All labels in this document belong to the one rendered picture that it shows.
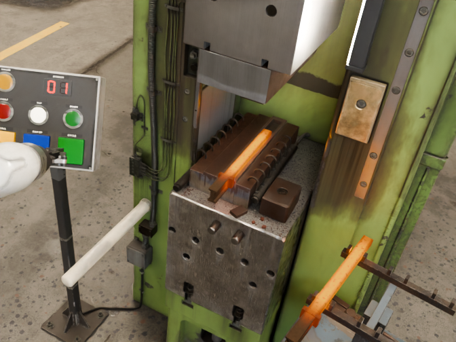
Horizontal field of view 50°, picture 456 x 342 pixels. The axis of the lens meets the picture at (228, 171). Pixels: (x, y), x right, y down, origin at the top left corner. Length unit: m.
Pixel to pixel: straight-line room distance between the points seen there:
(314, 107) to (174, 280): 0.78
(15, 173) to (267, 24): 0.64
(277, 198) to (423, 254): 1.65
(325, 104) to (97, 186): 1.64
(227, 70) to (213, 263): 0.64
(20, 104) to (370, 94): 0.98
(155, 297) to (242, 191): 0.96
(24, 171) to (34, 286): 1.50
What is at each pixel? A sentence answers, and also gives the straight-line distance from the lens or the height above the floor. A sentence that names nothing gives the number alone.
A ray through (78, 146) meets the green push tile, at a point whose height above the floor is 1.03.
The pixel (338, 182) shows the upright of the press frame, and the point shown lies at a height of 1.02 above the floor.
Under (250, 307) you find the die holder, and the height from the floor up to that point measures 0.58.
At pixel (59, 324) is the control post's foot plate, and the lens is 2.33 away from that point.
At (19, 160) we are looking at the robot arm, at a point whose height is 1.28.
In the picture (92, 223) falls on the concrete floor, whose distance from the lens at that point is 2.75.
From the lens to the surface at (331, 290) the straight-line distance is 1.28.
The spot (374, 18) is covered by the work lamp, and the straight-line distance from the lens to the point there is 1.23.
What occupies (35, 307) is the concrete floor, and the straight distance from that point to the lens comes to 2.42.
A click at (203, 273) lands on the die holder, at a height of 0.64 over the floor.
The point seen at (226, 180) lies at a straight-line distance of 1.40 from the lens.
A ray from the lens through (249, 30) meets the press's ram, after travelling 1.22.
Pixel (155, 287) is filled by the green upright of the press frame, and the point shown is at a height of 0.17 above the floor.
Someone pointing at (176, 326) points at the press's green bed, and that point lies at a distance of 1.96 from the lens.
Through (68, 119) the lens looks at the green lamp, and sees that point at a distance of 1.52.
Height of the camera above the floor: 1.87
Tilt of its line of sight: 36 degrees down
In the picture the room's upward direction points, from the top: 8 degrees clockwise
